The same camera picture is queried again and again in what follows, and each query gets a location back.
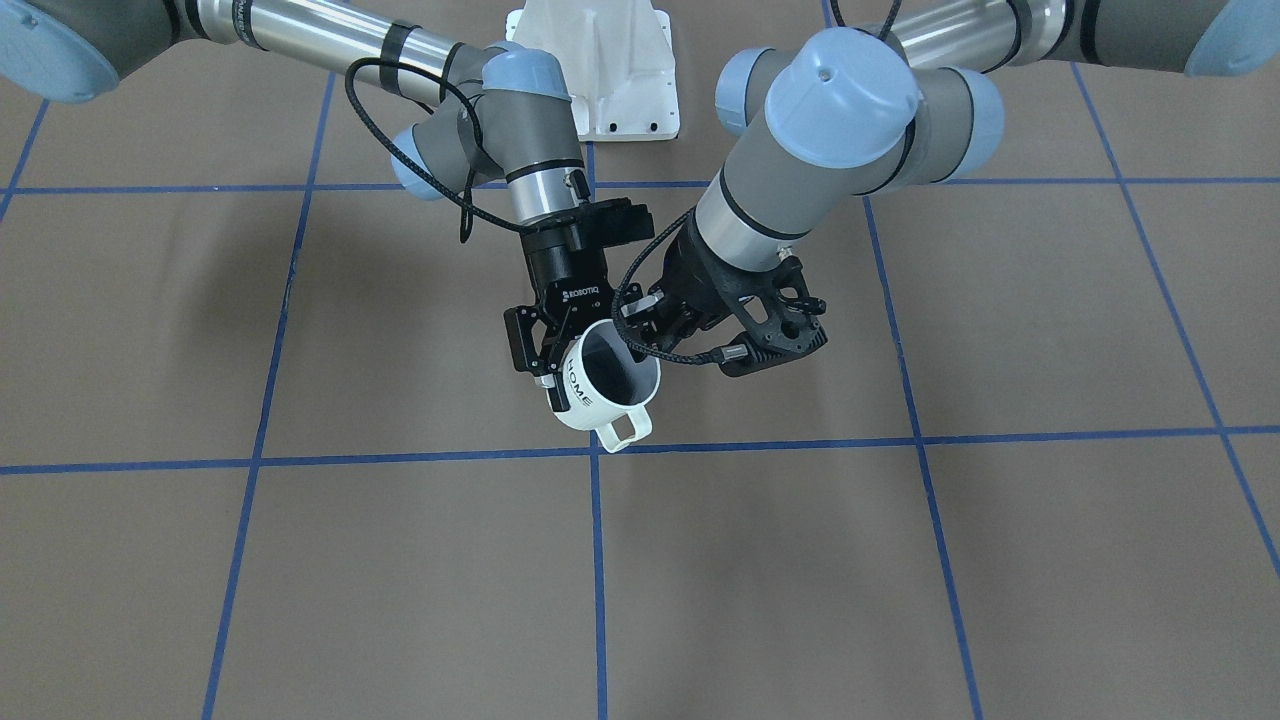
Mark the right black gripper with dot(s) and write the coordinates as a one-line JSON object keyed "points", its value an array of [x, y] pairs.
{"points": [[562, 270]]}

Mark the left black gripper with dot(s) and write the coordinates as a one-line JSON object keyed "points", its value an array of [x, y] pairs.
{"points": [[700, 283]]}

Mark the white mug grey inside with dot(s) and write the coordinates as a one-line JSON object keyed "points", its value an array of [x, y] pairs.
{"points": [[608, 388]]}

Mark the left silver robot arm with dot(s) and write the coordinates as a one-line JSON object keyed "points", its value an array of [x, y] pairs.
{"points": [[857, 111]]}

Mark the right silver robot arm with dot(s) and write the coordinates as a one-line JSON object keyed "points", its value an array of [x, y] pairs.
{"points": [[485, 127]]}

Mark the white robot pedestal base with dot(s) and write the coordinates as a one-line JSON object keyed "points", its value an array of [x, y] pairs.
{"points": [[618, 62]]}

